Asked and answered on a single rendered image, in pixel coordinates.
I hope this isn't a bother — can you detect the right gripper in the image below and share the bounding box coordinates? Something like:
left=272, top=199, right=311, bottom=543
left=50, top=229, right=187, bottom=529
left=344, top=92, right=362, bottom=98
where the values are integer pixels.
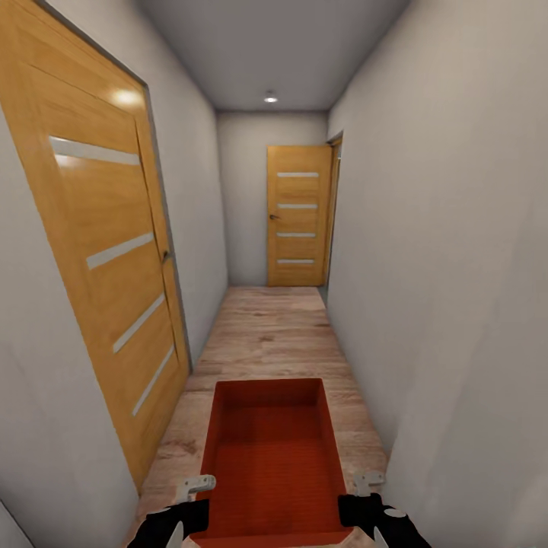
left=337, top=492, right=383, bottom=533

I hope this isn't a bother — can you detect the storage box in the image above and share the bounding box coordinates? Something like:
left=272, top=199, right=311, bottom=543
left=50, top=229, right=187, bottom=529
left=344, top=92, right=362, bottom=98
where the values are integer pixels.
left=190, top=378, right=354, bottom=548

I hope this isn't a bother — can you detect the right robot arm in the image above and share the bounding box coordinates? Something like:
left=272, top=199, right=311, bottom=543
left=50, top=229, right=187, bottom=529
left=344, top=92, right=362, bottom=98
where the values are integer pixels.
left=337, top=471, right=432, bottom=548

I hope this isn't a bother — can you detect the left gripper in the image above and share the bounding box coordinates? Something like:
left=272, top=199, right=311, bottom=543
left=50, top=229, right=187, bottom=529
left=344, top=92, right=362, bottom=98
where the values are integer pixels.
left=177, top=499, right=209, bottom=538

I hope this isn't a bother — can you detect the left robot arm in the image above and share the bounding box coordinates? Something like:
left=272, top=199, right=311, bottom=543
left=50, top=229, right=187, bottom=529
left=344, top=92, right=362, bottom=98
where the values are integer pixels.
left=128, top=474, right=216, bottom=548

